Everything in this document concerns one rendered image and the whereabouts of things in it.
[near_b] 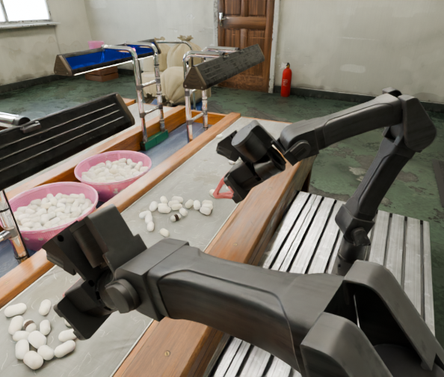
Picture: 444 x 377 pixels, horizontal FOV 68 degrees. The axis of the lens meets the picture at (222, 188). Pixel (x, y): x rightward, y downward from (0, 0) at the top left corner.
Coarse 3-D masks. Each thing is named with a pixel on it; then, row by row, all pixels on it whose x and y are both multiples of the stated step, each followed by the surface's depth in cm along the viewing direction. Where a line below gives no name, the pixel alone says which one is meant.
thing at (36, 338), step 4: (32, 332) 60; (36, 332) 60; (28, 336) 59; (32, 336) 59; (36, 336) 59; (40, 336) 59; (44, 336) 60; (28, 340) 59; (32, 340) 59; (36, 340) 58; (40, 340) 59; (44, 340) 59; (32, 344) 59; (36, 344) 58; (40, 344) 58; (44, 344) 59; (36, 348) 59
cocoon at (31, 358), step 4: (28, 352) 56; (32, 352) 57; (36, 352) 57; (24, 356) 56; (28, 356) 56; (32, 356) 56; (36, 356) 56; (40, 356) 56; (24, 360) 56; (28, 360) 55; (32, 360) 55; (36, 360) 55; (40, 360) 56; (28, 364) 55; (32, 364) 55; (36, 364) 55; (40, 364) 56; (32, 368) 55; (36, 368) 55
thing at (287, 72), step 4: (288, 64) 478; (288, 68) 481; (284, 72) 482; (288, 72) 479; (284, 76) 484; (288, 76) 482; (284, 80) 486; (288, 80) 485; (284, 84) 488; (288, 84) 488; (284, 88) 491; (288, 88) 491; (284, 92) 494; (288, 92) 494; (284, 96) 497
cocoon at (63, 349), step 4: (68, 340) 59; (72, 340) 59; (64, 344) 58; (68, 344) 58; (72, 344) 58; (56, 348) 58; (60, 348) 57; (64, 348) 58; (68, 348) 58; (72, 348) 58; (56, 352) 57; (60, 352) 57; (64, 352) 57; (68, 352) 58; (56, 356) 57; (60, 356) 57
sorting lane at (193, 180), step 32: (192, 160) 129; (224, 160) 129; (160, 192) 107; (192, 192) 107; (128, 224) 92; (160, 224) 92; (192, 224) 92; (32, 288) 72; (64, 288) 72; (0, 320) 65; (128, 320) 65; (0, 352) 59; (96, 352) 59; (128, 352) 59
